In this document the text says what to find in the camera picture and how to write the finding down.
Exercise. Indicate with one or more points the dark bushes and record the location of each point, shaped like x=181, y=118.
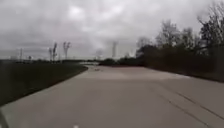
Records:
x=115, y=62

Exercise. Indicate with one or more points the tall pylon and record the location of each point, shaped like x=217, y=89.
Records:
x=114, y=50

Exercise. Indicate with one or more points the grey concrete path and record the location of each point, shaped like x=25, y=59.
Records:
x=123, y=96

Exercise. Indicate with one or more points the bare forked tree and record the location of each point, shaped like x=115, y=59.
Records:
x=66, y=49

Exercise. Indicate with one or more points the narrow dark tree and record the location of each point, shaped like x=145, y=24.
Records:
x=54, y=52

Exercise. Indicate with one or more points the row of trees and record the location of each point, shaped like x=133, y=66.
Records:
x=186, y=53

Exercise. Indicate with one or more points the dark grass field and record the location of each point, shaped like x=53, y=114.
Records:
x=30, y=76

